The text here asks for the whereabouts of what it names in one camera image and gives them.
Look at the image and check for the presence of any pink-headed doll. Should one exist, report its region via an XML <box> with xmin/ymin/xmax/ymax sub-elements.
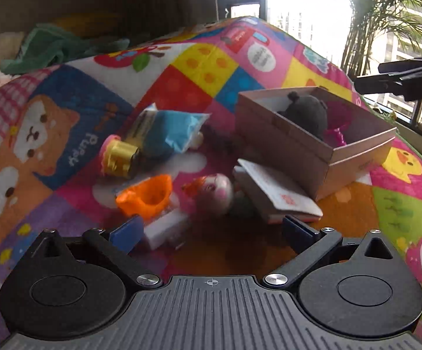
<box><xmin>182</xmin><ymin>173</ymin><xmax>255</xmax><ymax>219</ymax></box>

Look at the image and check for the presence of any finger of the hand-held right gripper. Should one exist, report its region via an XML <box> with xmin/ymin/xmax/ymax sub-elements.
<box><xmin>354</xmin><ymin>74</ymin><xmax>416</xmax><ymax>97</ymax></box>

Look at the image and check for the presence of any orange plastic toy cup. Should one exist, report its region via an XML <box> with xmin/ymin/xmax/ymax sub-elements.
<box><xmin>115</xmin><ymin>174</ymin><xmax>174</xmax><ymax>221</ymax></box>

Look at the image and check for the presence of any pink cardboard box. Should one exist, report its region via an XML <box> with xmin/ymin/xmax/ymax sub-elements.
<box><xmin>235</xmin><ymin>85</ymin><xmax>397</xmax><ymax>201</ymax></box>

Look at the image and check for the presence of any palm plant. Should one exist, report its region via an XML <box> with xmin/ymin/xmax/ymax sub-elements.
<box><xmin>342</xmin><ymin>0</ymin><xmax>422</xmax><ymax>77</ymax></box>

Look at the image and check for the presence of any gold and pink toy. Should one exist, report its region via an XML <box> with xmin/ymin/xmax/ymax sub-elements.
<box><xmin>100</xmin><ymin>135</ymin><xmax>140</xmax><ymax>179</ymax></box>

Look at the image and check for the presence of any colourful printed play mat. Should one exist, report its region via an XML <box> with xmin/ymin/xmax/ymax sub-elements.
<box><xmin>0</xmin><ymin>16</ymin><xmax>422</xmax><ymax>350</ymax></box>

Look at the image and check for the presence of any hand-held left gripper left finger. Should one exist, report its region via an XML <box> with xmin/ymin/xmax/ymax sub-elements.
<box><xmin>29</xmin><ymin>215</ymin><xmax>164</xmax><ymax>288</ymax></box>

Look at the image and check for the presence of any magenta plastic toy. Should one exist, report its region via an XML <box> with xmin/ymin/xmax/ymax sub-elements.
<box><xmin>322</xmin><ymin>100</ymin><xmax>354</xmax><ymax>148</ymax></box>

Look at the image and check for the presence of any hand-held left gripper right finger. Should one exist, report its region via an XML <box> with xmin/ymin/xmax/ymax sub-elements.
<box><xmin>262</xmin><ymin>215</ymin><xmax>403</xmax><ymax>288</ymax></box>

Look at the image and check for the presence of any green towel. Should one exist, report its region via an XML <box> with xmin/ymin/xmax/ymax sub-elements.
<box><xmin>1</xmin><ymin>24</ymin><xmax>131</xmax><ymax>75</ymax></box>

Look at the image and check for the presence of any white and red booklet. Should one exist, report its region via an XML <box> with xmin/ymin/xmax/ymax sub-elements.
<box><xmin>233</xmin><ymin>158</ymin><xmax>324</xmax><ymax>225</ymax></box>

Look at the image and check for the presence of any white battery charger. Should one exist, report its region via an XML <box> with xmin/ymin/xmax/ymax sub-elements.
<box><xmin>143</xmin><ymin>209</ymin><xmax>193</xmax><ymax>251</ymax></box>

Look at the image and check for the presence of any yellow cushion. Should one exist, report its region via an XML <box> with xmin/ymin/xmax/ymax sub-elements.
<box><xmin>52</xmin><ymin>13</ymin><xmax>124</xmax><ymax>30</ymax></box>

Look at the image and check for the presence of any black plush toy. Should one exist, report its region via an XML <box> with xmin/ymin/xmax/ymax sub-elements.
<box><xmin>278</xmin><ymin>91</ymin><xmax>330</xmax><ymax>141</ymax></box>

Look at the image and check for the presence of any blue soft pouch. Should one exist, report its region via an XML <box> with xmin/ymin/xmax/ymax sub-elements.
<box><xmin>125</xmin><ymin>103</ymin><xmax>212</xmax><ymax>159</ymax></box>

